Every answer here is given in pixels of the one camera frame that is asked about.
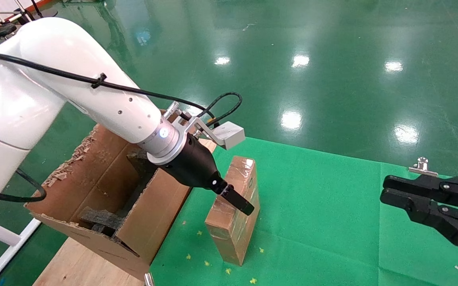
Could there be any silver camera mounting bracket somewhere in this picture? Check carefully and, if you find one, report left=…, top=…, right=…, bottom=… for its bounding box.
left=161, top=101, right=221, bottom=140

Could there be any black stool with chrome base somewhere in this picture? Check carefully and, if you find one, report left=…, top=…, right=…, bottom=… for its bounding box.
left=0, top=23, right=18, bottom=40

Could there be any wooden board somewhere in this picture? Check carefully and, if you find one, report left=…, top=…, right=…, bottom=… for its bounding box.
left=34, top=236, right=146, bottom=286

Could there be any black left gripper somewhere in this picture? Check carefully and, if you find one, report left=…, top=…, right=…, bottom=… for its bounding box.
left=159, top=133, right=255, bottom=216

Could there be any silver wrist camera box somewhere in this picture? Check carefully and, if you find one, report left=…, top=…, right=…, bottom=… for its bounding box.
left=212, top=121, right=246, bottom=151

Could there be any large open torn cardboard carton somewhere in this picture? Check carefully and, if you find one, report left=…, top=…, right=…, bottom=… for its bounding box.
left=24, top=109, right=217, bottom=280

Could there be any green table cloth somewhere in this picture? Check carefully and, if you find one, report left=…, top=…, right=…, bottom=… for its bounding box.
left=149, top=137, right=458, bottom=286

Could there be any small taped cardboard box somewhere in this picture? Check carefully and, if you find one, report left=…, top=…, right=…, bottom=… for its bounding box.
left=205, top=156, right=260, bottom=266

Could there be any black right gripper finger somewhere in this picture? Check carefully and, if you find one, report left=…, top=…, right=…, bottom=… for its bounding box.
left=380, top=189, right=458, bottom=265
left=383, top=173, right=458, bottom=211

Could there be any dark round stand base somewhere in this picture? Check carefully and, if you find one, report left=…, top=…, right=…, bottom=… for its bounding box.
left=34, top=8, right=58, bottom=19

